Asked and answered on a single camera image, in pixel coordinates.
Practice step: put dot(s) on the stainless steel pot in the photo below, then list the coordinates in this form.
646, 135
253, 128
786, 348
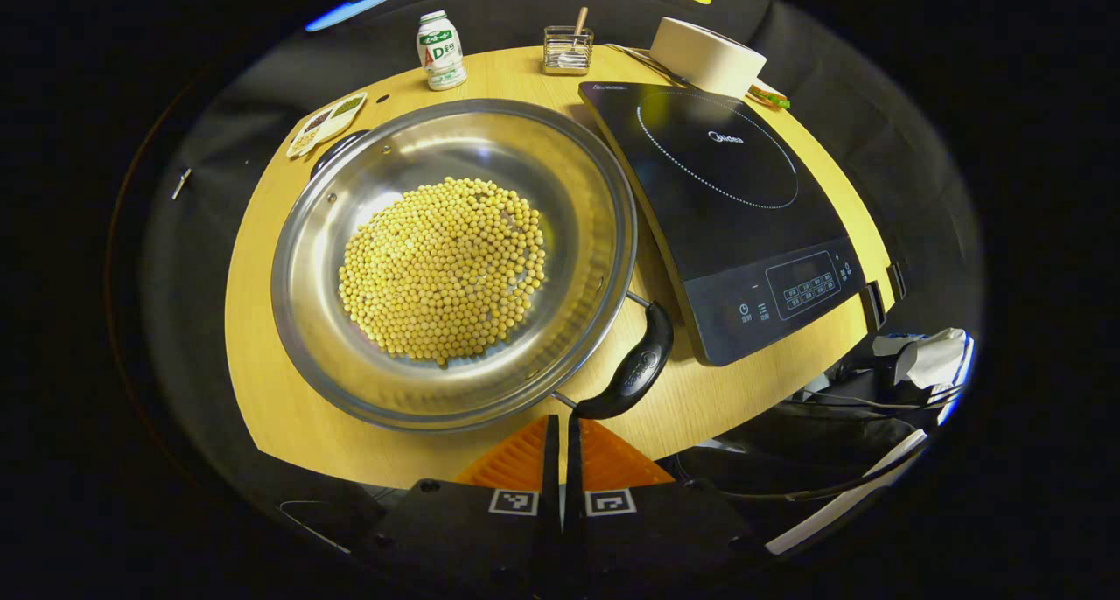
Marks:
569, 198

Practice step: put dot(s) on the toy sandwich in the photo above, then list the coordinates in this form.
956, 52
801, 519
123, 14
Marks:
770, 99

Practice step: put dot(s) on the pile of yellow soybeans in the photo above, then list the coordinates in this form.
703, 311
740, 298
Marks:
437, 268

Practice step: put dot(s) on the white divided dish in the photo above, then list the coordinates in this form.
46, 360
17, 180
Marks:
324, 128

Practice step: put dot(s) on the silver cloth clip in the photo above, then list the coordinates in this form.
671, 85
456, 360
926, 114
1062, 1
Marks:
181, 184

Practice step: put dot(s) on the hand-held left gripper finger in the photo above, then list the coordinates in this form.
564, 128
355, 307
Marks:
553, 460
571, 460

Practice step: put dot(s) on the white drink bottle green label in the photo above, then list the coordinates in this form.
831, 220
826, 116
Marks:
440, 58

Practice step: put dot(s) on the black table clamp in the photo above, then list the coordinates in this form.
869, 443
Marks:
873, 307
896, 281

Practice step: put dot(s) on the black induction cooktop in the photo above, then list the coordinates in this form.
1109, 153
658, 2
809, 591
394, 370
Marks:
735, 233

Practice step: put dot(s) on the white plastic bag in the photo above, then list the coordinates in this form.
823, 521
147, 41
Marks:
941, 359

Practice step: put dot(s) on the white plastic strip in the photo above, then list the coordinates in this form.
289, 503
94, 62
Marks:
840, 517

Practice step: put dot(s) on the white toaster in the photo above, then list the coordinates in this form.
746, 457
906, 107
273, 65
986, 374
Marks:
700, 58

